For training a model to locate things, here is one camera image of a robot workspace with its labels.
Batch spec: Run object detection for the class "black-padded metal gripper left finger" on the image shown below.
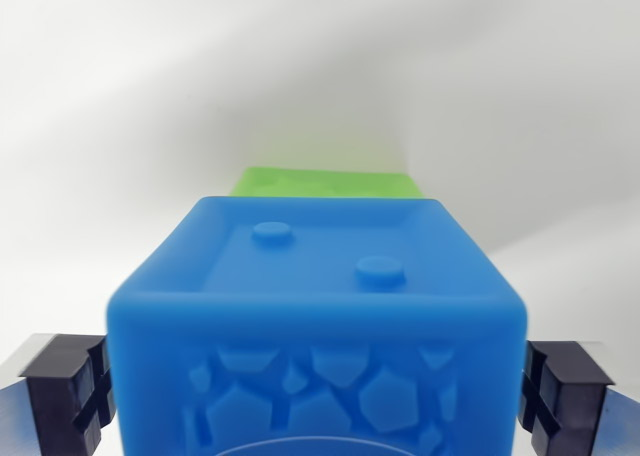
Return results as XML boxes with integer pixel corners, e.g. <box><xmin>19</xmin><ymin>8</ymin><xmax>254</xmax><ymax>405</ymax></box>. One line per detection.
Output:
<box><xmin>0</xmin><ymin>332</ymin><xmax>119</xmax><ymax>456</ymax></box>

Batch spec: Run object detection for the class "black-padded metal gripper right finger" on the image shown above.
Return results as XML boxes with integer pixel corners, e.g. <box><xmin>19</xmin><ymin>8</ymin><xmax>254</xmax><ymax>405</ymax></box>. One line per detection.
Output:
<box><xmin>518</xmin><ymin>339</ymin><xmax>640</xmax><ymax>456</ymax></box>

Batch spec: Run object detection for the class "blue textured rubber cube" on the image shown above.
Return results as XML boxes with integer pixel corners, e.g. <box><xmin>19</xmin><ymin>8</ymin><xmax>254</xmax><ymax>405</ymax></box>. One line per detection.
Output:
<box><xmin>105</xmin><ymin>195</ymin><xmax>530</xmax><ymax>456</ymax></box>

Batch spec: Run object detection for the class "green rubber cube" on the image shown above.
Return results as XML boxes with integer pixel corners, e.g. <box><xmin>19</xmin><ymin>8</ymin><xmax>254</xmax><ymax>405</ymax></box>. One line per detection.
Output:
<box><xmin>225</xmin><ymin>165</ymin><xmax>425</xmax><ymax>200</ymax></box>

